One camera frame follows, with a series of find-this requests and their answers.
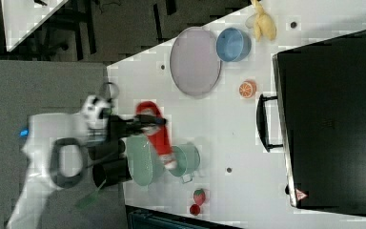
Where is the large strawberry toy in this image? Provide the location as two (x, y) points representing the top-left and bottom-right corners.
(193, 189), (206, 206)

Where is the black camera cable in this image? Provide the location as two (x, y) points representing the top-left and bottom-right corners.
(100, 81), (120, 100)

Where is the green spatula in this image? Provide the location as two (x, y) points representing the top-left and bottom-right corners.
(75, 180), (106, 209)

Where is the silver black toaster oven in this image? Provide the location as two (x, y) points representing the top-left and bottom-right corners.
(272, 30), (366, 217)

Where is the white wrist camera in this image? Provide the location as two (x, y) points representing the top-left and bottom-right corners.
(80, 94), (112, 130)

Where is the red ketchup bottle toy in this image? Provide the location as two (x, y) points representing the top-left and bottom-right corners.
(135, 101), (177, 170)

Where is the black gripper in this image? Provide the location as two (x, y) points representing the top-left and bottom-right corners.
(107, 114), (167, 140)

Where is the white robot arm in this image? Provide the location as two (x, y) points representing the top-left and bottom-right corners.
(7, 112), (167, 229)

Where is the green mug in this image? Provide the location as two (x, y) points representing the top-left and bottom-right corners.
(170, 143), (200, 184)

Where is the yellow banana toy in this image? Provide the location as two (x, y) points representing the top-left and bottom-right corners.
(245, 0), (276, 41)

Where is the orange slice toy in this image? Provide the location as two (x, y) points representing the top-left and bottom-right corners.
(238, 80), (256, 98)

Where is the grey round plate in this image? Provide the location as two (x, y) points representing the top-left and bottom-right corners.
(169, 27), (221, 97)

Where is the blue bowl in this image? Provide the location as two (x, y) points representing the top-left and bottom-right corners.
(216, 28), (252, 62)

